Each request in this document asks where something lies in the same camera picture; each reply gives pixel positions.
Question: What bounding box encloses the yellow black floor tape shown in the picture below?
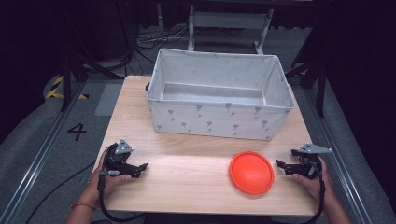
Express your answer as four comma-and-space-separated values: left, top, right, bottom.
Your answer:
45, 75, 90, 101

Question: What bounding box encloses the bundle of floor cables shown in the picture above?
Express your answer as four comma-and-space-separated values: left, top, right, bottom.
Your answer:
125, 24, 191, 77

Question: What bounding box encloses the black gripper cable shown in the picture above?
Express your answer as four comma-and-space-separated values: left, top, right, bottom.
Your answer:
306, 158, 326, 224
96, 170, 148, 223

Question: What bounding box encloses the grey metal frame stand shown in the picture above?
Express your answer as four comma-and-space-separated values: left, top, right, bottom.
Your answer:
187, 5, 275, 56

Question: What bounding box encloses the person's left hand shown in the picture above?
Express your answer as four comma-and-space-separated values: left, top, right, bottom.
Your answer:
87, 148, 133, 200

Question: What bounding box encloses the black tripod stand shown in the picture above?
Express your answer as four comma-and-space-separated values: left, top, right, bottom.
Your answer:
59, 0, 132, 112
284, 18, 328, 119

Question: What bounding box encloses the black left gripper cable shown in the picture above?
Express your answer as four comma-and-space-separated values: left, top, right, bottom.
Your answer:
96, 170, 148, 223

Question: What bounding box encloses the orange bracelet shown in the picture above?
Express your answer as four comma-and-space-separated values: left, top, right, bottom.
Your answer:
70, 202, 97, 210

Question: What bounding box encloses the metal floor rail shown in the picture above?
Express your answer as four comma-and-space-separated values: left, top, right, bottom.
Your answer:
0, 81, 87, 224
303, 88, 375, 224

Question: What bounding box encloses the person's right hand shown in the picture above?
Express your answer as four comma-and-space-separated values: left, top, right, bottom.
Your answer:
291, 157, 334, 203

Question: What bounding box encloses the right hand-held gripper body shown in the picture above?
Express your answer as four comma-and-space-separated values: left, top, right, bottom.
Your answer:
284, 142, 333, 180

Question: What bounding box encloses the orange round plate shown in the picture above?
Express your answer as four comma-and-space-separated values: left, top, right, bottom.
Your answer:
229, 150, 276, 196

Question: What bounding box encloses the white fabric storage box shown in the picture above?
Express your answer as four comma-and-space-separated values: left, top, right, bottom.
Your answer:
146, 48, 296, 141

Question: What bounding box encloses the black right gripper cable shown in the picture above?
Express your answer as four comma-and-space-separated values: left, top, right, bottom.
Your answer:
306, 158, 326, 224

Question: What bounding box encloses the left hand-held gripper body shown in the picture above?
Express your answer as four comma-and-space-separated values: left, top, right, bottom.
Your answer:
103, 138, 142, 179

